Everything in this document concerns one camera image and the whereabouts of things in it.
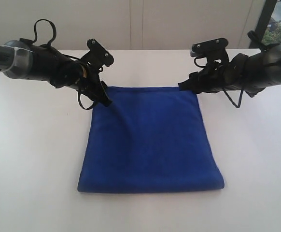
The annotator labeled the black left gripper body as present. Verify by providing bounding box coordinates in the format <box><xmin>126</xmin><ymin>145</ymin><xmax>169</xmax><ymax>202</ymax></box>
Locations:
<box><xmin>50</xmin><ymin>52</ymin><xmax>101</xmax><ymax>101</ymax></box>

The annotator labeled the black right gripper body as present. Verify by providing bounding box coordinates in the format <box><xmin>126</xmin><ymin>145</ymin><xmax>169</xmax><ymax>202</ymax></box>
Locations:
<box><xmin>188</xmin><ymin>53</ymin><xmax>248</xmax><ymax>94</ymax></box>

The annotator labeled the blue microfiber towel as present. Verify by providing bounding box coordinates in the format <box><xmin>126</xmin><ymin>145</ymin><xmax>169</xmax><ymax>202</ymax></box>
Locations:
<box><xmin>77</xmin><ymin>87</ymin><xmax>225</xmax><ymax>194</ymax></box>

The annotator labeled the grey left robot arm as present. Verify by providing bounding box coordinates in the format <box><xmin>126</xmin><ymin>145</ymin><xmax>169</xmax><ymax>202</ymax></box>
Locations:
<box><xmin>0</xmin><ymin>39</ymin><xmax>114</xmax><ymax>109</ymax></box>

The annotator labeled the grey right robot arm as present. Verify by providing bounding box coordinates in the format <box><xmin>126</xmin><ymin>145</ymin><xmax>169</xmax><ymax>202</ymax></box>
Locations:
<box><xmin>178</xmin><ymin>44</ymin><xmax>281</xmax><ymax>98</ymax></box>

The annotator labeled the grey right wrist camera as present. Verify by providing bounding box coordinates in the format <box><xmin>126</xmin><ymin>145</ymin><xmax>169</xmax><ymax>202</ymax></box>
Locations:
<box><xmin>190</xmin><ymin>38</ymin><xmax>229</xmax><ymax>58</ymax></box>

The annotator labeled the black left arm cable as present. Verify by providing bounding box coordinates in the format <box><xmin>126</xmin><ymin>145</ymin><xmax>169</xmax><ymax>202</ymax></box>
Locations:
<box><xmin>31</xmin><ymin>18</ymin><xmax>102</xmax><ymax>111</ymax></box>

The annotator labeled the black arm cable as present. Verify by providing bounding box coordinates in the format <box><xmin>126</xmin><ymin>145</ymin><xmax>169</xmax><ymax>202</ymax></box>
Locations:
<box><xmin>31</xmin><ymin>18</ymin><xmax>102</xmax><ymax>111</ymax></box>
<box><xmin>193</xmin><ymin>30</ymin><xmax>281</xmax><ymax>109</ymax></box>

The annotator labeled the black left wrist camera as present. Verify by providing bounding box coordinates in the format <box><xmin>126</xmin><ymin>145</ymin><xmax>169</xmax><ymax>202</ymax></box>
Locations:
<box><xmin>85</xmin><ymin>39</ymin><xmax>114</xmax><ymax>69</ymax></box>

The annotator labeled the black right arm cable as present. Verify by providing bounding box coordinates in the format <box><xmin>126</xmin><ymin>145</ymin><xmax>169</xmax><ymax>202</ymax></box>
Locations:
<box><xmin>193</xmin><ymin>30</ymin><xmax>281</xmax><ymax>109</ymax></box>

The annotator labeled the black window frame post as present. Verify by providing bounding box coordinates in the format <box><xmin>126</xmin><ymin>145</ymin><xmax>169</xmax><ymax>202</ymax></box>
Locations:
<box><xmin>247</xmin><ymin>0</ymin><xmax>277</xmax><ymax>49</ymax></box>

